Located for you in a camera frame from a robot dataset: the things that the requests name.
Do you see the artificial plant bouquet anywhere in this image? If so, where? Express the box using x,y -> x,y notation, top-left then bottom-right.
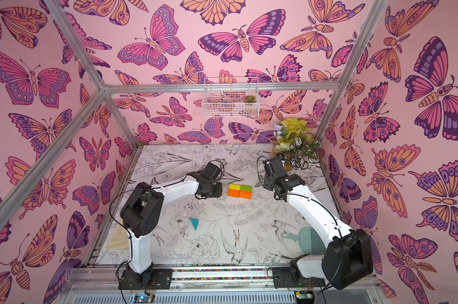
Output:
273,119 -> 322,170

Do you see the orange small block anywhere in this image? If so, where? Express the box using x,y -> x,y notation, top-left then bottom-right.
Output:
228,189 -> 240,198

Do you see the aluminium front rail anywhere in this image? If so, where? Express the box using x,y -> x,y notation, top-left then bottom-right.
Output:
61,263 -> 378,293

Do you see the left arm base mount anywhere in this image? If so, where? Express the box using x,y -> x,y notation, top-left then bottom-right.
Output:
118,267 -> 173,291

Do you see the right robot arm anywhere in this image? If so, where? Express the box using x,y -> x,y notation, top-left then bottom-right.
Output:
262,155 -> 374,290

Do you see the yellow block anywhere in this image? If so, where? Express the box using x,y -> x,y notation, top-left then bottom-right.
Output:
229,184 -> 241,191

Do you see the amber glass vase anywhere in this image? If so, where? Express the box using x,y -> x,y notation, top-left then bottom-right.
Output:
283,157 -> 293,172

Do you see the aluminium frame post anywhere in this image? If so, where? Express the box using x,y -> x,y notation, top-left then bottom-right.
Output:
45,0 -> 137,150
315,0 -> 388,140

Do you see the teal triangle block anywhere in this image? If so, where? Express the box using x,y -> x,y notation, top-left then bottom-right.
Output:
190,218 -> 199,230

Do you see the white wire basket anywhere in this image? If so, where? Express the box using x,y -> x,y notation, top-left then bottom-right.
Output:
200,76 -> 261,119

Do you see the green circuit board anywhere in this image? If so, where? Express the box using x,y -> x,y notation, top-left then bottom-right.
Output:
295,291 -> 315,304
133,294 -> 155,304

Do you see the aluminium frame left diagonal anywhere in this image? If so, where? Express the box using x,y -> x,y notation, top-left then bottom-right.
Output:
0,91 -> 105,231

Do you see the aluminium frame back bar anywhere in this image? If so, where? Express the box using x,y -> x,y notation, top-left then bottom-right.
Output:
104,82 -> 340,94

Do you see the green circuit board left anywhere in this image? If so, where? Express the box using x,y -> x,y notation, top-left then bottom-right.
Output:
133,294 -> 155,304

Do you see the green rectangular block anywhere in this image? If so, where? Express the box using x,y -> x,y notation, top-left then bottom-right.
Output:
240,185 -> 252,193

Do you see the aluminium frame left post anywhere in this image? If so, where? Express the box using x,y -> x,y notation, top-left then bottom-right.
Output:
45,0 -> 137,150

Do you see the aluminium frame right post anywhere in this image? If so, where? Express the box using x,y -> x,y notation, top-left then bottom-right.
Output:
315,0 -> 388,140

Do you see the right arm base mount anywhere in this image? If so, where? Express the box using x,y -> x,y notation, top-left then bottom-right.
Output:
271,267 -> 326,288

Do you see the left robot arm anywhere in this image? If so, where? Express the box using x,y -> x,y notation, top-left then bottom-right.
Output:
120,162 -> 225,287

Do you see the orange long rectangular block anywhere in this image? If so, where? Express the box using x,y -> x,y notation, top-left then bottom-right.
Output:
239,190 -> 252,200

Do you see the green circuit board right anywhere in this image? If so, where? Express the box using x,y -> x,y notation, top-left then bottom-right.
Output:
295,291 -> 315,304

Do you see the small succulent in basket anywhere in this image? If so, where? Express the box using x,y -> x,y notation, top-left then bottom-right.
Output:
244,95 -> 257,103

